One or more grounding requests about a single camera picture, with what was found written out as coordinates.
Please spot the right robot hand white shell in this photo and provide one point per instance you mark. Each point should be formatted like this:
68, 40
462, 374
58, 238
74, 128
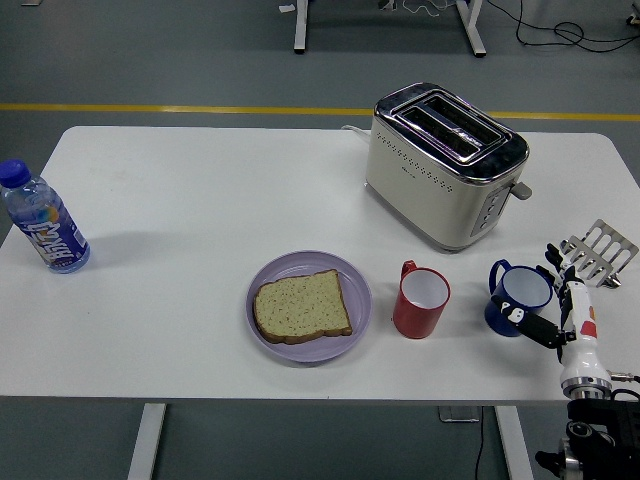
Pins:
582, 350

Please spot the blue enamel mug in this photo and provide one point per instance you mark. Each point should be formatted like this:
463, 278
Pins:
500, 285

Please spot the slice of bread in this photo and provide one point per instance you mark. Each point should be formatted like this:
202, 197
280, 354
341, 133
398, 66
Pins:
300, 305

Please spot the white background desk leg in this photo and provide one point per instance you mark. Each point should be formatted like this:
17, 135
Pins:
300, 25
472, 30

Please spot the metal toast rack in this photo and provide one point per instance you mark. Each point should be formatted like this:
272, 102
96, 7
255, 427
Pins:
602, 250

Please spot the white table leg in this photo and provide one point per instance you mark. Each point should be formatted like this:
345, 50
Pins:
146, 440
515, 445

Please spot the grey box under table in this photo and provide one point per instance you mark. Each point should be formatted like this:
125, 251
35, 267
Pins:
457, 415

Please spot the red enamel mug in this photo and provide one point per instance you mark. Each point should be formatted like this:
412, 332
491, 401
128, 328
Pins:
415, 320

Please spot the cream and chrome toaster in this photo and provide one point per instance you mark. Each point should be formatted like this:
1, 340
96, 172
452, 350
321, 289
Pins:
425, 200

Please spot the lilac plate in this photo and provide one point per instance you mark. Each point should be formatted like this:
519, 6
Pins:
305, 352

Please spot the white paper scrap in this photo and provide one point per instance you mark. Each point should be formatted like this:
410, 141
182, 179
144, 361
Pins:
287, 8

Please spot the blue-capped drink bottle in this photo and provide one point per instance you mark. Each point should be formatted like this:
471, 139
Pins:
47, 225

